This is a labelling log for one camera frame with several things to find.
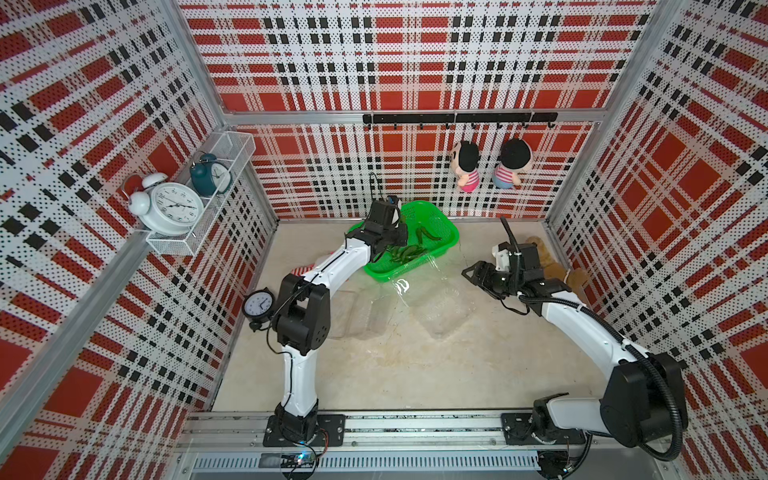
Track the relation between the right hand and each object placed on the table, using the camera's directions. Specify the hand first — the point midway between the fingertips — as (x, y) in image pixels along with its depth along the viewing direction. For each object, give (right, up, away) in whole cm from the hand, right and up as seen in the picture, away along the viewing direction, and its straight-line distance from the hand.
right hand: (473, 276), depth 84 cm
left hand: (-18, +14, +10) cm, 25 cm away
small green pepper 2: (-12, +15, +32) cm, 37 cm away
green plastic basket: (-9, +14, +32) cm, 36 cm away
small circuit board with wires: (-44, -42, -14) cm, 63 cm away
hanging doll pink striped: (0, +37, +9) cm, 38 cm away
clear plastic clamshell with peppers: (-10, -8, +12) cm, 18 cm away
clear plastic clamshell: (-34, -13, +12) cm, 38 cm away
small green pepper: (-19, +6, +21) cm, 29 cm away
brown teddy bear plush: (+35, -2, +9) cm, 36 cm away
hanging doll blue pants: (+15, +37, +9) cm, 41 cm away
